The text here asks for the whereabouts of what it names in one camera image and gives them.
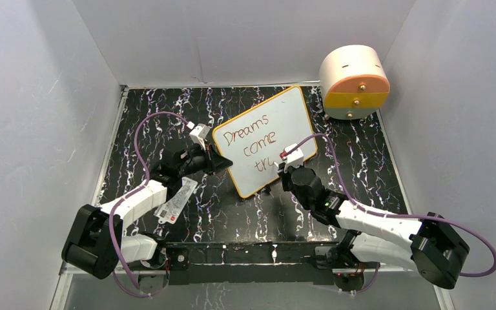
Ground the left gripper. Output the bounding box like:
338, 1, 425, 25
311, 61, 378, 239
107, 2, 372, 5
178, 141, 232, 178

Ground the yellow framed whiteboard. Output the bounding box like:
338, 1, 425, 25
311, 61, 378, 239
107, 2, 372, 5
212, 86, 314, 198

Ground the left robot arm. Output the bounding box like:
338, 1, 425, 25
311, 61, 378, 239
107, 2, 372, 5
61, 144, 233, 279

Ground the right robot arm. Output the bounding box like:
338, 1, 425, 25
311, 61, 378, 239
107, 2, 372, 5
278, 163, 470, 289

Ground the flat packaged ruler set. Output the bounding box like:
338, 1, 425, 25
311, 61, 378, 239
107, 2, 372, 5
154, 177, 198, 224

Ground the round three drawer cabinet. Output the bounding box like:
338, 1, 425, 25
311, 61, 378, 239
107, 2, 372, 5
318, 45, 391, 120

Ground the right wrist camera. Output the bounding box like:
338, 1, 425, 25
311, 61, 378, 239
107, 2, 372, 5
276, 143, 304, 173

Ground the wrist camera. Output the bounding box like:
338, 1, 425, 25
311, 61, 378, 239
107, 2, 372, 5
276, 143, 304, 173
187, 121, 210, 150

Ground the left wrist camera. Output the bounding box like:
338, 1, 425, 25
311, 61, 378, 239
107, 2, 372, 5
187, 121, 210, 150

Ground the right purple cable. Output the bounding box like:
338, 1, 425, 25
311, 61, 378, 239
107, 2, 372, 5
280, 133, 496, 296

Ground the purple cable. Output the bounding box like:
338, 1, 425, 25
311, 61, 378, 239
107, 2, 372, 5
108, 111, 195, 298
280, 133, 496, 296

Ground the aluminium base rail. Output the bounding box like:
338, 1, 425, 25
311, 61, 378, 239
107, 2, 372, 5
59, 242, 445, 274

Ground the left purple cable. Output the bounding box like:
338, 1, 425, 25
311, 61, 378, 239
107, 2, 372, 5
108, 111, 195, 298

